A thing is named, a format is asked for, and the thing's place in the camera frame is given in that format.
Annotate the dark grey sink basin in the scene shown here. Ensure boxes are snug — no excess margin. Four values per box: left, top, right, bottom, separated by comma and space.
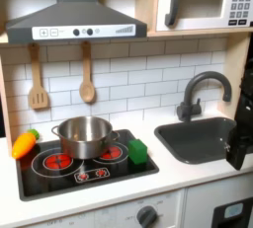
153, 116, 253, 165

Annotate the black toy stove top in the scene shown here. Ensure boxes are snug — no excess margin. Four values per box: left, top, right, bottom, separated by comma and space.
15, 128, 160, 202

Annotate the wooden slotted spatula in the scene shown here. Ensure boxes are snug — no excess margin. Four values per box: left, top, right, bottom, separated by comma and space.
27, 42, 50, 111

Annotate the grey oven knob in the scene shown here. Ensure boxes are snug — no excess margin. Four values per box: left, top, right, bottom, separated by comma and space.
135, 205, 158, 228

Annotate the green toy block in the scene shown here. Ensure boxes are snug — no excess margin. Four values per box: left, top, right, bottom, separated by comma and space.
127, 138, 148, 166

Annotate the orange toy carrot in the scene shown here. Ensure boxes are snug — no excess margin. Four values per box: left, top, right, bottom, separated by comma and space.
11, 128, 41, 160

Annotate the wooden spoon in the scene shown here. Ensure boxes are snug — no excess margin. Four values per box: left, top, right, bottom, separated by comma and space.
78, 40, 97, 104

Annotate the dark grey tap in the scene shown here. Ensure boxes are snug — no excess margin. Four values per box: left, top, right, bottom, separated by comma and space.
176, 70, 233, 122

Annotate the grey range hood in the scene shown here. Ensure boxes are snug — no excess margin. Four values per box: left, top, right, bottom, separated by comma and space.
5, 0, 148, 45

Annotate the steel pot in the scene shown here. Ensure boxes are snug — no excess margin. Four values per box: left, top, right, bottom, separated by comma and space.
50, 115, 121, 161

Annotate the white toy microwave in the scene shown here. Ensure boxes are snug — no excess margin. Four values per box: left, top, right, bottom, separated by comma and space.
155, 0, 253, 33

